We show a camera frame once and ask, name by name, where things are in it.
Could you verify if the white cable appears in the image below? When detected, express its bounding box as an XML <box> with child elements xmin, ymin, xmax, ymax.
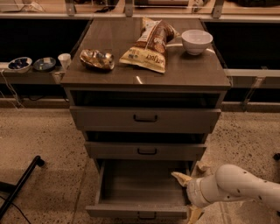
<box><xmin>0</xmin><ymin>69</ymin><xmax>25</xmax><ymax>110</ymax></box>

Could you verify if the crumpled shiny snack bag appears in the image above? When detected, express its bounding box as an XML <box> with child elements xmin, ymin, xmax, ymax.
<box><xmin>80</xmin><ymin>49</ymin><xmax>115</xmax><ymax>71</ymax></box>

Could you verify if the blue white bowl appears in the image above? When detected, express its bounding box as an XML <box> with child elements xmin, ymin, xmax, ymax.
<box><xmin>8</xmin><ymin>57</ymin><xmax>32</xmax><ymax>74</ymax></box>

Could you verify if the dark blue bowl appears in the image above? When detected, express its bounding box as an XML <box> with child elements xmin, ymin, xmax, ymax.
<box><xmin>33</xmin><ymin>57</ymin><xmax>56</xmax><ymax>72</ymax></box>

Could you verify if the black metal stand leg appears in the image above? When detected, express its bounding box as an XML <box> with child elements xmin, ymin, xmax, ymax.
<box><xmin>0</xmin><ymin>156</ymin><xmax>45</xmax><ymax>220</ymax></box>

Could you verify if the white paper cup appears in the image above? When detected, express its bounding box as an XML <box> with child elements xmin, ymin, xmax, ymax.
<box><xmin>58</xmin><ymin>53</ymin><xmax>72</xmax><ymax>70</ymax></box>

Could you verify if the grey drawer cabinet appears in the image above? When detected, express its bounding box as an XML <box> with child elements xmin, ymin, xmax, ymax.
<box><xmin>59</xmin><ymin>17</ymin><xmax>232</xmax><ymax>173</ymax></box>

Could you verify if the grey side shelf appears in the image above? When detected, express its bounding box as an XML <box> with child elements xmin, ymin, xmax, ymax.
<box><xmin>0</xmin><ymin>66</ymin><xmax>65</xmax><ymax>85</ymax></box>

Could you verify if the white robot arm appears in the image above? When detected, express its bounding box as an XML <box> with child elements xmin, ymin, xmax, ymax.
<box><xmin>171</xmin><ymin>164</ymin><xmax>280</xmax><ymax>224</ymax></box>

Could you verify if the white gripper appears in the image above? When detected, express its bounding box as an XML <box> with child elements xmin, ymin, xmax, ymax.
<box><xmin>171</xmin><ymin>171</ymin><xmax>222</xmax><ymax>224</ymax></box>

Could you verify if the grey drawer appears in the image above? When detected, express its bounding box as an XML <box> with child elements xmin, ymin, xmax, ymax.
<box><xmin>86</xmin><ymin>159</ymin><xmax>190</xmax><ymax>220</ymax></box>
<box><xmin>70</xmin><ymin>106</ymin><xmax>221</xmax><ymax>134</ymax></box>
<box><xmin>85</xmin><ymin>142</ymin><xmax>206</xmax><ymax>161</ymax></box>

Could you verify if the yellow brown chip bag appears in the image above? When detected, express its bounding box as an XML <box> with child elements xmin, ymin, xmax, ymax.
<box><xmin>119</xmin><ymin>17</ymin><xmax>180</xmax><ymax>74</ymax></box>

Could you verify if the cabinet caster wheel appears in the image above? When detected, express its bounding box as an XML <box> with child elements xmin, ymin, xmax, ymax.
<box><xmin>197</xmin><ymin>161</ymin><xmax>210</xmax><ymax>173</ymax></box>

